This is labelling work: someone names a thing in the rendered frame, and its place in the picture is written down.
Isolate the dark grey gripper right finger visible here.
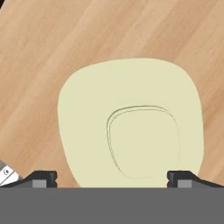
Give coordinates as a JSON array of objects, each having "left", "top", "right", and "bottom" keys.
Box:
[{"left": 166, "top": 170, "right": 224, "bottom": 189}]

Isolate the pale yellow blender lid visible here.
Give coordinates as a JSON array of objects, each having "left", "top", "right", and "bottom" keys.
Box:
[{"left": 57, "top": 58, "right": 205, "bottom": 189}]

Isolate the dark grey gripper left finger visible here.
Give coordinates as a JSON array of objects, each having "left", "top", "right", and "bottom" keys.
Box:
[{"left": 3, "top": 171, "right": 58, "bottom": 189}]

